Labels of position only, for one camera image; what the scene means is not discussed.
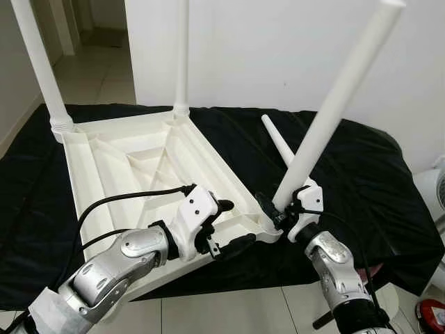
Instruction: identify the black table cloth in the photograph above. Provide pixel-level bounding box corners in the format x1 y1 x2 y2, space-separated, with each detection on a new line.
0 103 445 310

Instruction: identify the pink rounded object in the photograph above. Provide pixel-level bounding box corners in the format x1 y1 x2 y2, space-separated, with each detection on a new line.
365 261 383 279

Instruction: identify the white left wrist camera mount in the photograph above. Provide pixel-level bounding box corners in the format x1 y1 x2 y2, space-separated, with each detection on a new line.
169 184 218 262

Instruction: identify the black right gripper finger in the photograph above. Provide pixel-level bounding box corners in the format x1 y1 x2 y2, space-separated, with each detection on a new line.
254 191 282 224

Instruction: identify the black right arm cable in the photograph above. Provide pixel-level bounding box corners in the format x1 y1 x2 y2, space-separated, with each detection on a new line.
292 202 380 307

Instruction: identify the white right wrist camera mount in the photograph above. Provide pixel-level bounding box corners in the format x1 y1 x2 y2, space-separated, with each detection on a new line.
285 180 326 243

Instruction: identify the black metal table leg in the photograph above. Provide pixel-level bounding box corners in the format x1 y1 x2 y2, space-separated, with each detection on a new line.
311 312 338 329

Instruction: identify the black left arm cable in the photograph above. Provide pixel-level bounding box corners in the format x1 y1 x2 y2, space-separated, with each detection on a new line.
70 183 199 279

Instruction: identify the white tapered table leg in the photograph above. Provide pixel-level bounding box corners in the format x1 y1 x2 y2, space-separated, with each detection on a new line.
271 0 407 213
261 115 314 185
10 0 76 143
174 0 191 118

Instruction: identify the red round floor device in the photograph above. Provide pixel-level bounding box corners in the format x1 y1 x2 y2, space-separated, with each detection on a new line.
416 299 445 333

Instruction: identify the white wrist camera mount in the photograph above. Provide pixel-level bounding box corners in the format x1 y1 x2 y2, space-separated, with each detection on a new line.
169 184 218 262
285 180 326 243

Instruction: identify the white door frame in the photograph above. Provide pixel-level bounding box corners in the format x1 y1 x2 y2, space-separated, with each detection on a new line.
42 0 81 56

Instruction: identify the white plastic children table top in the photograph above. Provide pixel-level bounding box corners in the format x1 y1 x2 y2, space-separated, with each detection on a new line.
52 110 282 303

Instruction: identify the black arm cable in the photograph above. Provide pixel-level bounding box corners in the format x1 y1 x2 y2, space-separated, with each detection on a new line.
70 183 199 279
292 202 380 307

